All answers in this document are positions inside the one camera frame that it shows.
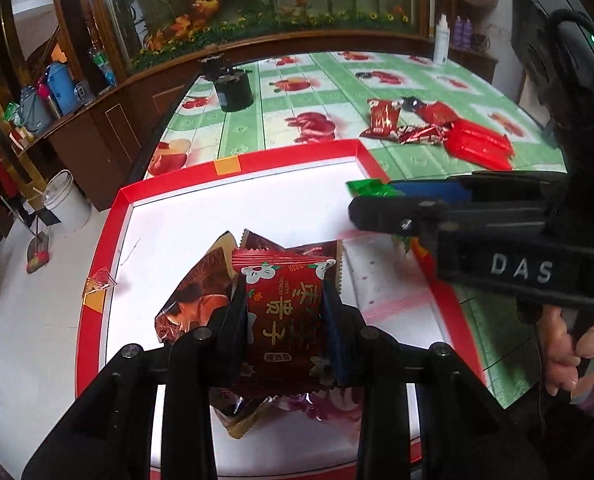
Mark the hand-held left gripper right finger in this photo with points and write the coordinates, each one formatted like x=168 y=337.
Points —
x=336 y=340

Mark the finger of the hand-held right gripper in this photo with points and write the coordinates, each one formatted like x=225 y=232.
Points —
x=432 y=189
x=387 y=215

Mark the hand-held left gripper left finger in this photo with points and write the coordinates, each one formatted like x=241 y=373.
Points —
x=234 y=330

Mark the green snack packet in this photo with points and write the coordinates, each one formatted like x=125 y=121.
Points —
x=372 y=189

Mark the red white-flower snack packet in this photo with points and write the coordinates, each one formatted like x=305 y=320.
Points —
x=287 y=320

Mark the brown roast-meat snack packet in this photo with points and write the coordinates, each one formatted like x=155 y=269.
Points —
x=197 y=290

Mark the large red snack packet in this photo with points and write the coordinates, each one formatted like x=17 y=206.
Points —
x=477 y=145

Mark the red cardboard box tray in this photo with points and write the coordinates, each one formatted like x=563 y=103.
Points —
x=177 y=220

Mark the person's right hand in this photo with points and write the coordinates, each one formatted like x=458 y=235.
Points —
x=559 y=360

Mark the small red snack packet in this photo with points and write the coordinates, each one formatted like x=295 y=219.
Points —
x=422 y=135

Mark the clear plastic zip bag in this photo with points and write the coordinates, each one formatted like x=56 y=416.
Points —
x=392 y=280

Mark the red black-ended snack packet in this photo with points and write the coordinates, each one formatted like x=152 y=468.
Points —
x=439 y=112

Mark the red striped snack packet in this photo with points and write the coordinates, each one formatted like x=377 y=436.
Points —
x=382 y=117

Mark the clear plastic scrap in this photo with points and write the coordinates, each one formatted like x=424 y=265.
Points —
x=97 y=282

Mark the white spray bottle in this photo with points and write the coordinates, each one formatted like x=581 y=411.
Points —
x=441 y=42

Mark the purple bottle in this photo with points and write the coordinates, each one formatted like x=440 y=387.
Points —
x=459 y=32
x=468 y=34

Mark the black cylindrical container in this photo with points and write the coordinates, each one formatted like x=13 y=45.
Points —
x=234 y=92

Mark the broom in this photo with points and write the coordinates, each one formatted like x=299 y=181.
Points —
x=38 y=257

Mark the white plastic bucket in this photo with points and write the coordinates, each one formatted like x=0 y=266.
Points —
x=67 y=202

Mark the small black object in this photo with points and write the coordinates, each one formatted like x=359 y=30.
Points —
x=211 y=66

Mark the wooden cabinet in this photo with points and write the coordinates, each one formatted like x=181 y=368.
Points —
x=127 y=125

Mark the artificial flower display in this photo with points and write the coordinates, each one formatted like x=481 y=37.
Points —
x=277 y=5

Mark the green plastic bottle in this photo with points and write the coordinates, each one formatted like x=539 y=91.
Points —
x=104 y=67

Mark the grey-blue bag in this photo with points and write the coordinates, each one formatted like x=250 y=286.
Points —
x=34 y=110

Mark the blue thermos jug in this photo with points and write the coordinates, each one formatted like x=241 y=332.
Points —
x=61 y=87

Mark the wooden wall shelf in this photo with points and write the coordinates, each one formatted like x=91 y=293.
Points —
x=477 y=2

